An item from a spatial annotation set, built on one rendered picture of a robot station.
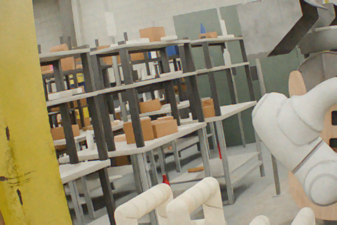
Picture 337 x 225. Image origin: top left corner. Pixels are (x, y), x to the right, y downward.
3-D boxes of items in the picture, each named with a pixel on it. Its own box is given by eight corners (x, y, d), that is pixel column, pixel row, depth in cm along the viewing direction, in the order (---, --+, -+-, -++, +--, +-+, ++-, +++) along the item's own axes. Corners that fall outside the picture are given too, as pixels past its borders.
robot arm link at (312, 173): (361, 174, 152) (327, 135, 154) (354, 189, 137) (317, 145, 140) (330, 206, 155) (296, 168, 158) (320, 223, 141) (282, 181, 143)
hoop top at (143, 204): (158, 200, 122) (155, 183, 122) (176, 198, 121) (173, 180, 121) (112, 228, 104) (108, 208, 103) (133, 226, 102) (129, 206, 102)
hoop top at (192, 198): (204, 195, 120) (201, 177, 120) (222, 192, 119) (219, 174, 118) (165, 224, 101) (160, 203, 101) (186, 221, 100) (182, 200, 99)
